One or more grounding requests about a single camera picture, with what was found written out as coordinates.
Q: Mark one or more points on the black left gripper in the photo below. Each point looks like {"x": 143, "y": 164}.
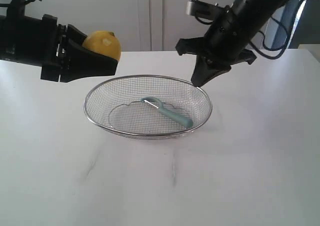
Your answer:
{"x": 35, "y": 42}

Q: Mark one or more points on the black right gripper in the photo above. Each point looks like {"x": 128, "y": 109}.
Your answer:
{"x": 223, "y": 44}

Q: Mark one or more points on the yellow lemon with sticker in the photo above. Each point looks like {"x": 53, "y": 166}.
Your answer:
{"x": 104, "y": 43}

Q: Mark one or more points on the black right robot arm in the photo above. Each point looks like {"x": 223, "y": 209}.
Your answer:
{"x": 265, "y": 9}

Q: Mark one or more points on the teal handled vegetable peeler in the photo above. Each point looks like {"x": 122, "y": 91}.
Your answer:
{"x": 182, "y": 120}

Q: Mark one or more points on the oval steel mesh basket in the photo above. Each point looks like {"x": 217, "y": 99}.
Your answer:
{"x": 114, "y": 105}

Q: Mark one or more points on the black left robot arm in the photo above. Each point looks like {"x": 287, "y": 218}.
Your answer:
{"x": 16, "y": 9}

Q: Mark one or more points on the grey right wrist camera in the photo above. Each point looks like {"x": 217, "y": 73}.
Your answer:
{"x": 203, "y": 10}

